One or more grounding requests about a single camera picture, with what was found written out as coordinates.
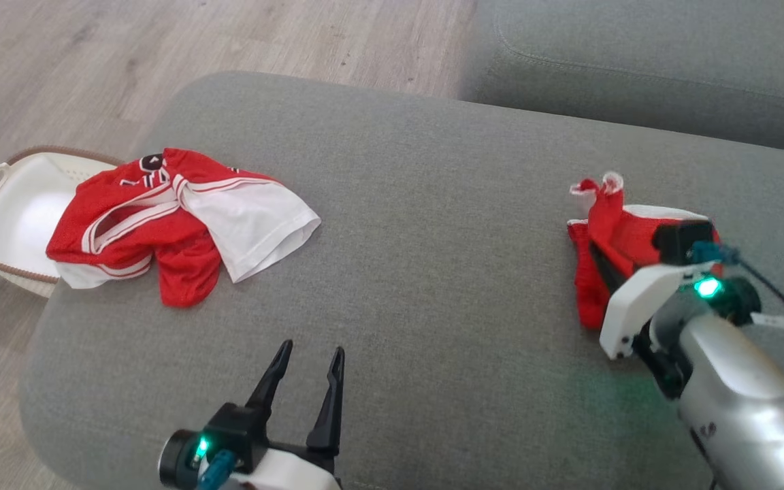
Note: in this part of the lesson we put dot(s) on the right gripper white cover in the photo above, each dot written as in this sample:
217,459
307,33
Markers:
630,306

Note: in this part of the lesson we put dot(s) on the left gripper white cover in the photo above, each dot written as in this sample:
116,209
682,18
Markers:
290,473

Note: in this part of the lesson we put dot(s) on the red shorts white trim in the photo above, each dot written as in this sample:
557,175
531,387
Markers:
613,235

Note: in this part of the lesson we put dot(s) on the red white sports jersey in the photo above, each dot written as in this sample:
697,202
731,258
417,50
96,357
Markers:
184,272

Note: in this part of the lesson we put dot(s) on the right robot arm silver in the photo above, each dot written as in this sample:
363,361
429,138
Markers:
739,395

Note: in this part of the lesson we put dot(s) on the large grey sofa seat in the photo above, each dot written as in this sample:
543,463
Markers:
433,272

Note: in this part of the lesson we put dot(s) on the small grey sofa cushion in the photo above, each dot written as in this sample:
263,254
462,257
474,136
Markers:
671,68

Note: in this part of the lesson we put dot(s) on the white laundry basket brown rim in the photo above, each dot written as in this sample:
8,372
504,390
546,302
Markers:
18,218

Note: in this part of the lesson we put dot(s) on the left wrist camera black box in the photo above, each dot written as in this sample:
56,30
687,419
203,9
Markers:
239,432

